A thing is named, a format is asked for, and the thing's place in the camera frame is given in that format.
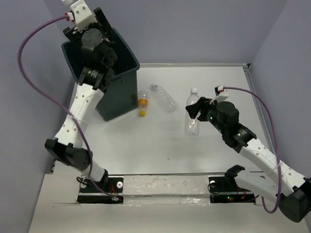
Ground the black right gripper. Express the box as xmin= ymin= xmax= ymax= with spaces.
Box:
xmin=186 ymin=96 xmax=226 ymax=134

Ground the clear bottle white cap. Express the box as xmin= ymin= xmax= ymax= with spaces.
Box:
xmin=184 ymin=88 xmax=200 ymax=136

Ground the clear ribbed plastic bottle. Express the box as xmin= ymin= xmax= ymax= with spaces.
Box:
xmin=151 ymin=83 xmax=178 ymax=113

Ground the small bottle yellow cap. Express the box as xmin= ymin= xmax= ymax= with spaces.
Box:
xmin=138 ymin=90 xmax=149 ymax=117

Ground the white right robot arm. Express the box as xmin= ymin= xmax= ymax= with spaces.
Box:
xmin=186 ymin=97 xmax=311 ymax=223

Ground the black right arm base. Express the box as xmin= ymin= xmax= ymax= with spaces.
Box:
xmin=207 ymin=176 xmax=257 ymax=204

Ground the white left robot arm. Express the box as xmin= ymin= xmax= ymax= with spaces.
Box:
xmin=45 ymin=0 xmax=117 ymax=192

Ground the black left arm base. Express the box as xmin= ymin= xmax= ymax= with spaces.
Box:
xmin=76 ymin=175 xmax=124 ymax=204

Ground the dark green plastic bin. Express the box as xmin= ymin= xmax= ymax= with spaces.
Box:
xmin=61 ymin=28 xmax=140 ymax=121

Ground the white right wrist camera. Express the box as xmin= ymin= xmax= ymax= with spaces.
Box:
xmin=210 ymin=85 xmax=229 ymax=104

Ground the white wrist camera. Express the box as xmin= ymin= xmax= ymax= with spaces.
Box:
xmin=210 ymin=85 xmax=229 ymax=104
xmin=61 ymin=0 xmax=97 ymax=32

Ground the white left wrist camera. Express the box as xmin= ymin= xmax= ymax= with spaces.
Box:
xmin=61 ymin=0 xmax=97 ymax=32

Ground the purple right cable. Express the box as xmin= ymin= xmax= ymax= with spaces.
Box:
xmin=223 ymin=86 xmax=282 ymax=214

